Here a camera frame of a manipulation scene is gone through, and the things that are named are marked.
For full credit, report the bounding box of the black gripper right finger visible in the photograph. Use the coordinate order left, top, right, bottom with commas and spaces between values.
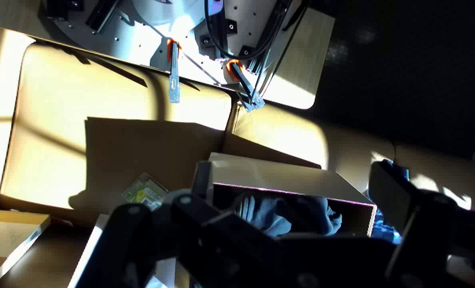
367, 158, 461, 288

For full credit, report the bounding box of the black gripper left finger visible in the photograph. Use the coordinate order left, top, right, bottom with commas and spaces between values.
74, 158, 233, 288

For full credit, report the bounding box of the clear bottle with blue label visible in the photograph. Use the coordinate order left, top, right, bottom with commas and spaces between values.
375, 209, 404, 244

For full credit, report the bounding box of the white flat box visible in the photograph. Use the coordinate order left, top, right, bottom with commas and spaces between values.
0, 207, 52, 286

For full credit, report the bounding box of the white cardboard box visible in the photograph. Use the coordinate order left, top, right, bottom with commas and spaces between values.
190, 150, 378, 238

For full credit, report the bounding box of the white flat panel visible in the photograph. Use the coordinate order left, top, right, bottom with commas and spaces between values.
66, 212, 111, 288

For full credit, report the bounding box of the green yellow plastic packet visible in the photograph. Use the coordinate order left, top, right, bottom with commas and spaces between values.
119, 171, 169, 212

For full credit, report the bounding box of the flat brown cardboard sheet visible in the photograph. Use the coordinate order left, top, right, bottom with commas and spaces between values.
66, 116, 322, 225

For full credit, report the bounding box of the dark blue clothing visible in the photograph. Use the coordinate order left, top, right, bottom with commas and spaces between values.
230, 191, 345, 238

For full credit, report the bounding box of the orange blue bar clamp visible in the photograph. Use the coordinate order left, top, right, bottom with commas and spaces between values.
162, 36, 183, 105
222, 55, 265, 113

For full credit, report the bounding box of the grey metal mounting plate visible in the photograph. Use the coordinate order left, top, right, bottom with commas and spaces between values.
36, 0, 302, 108

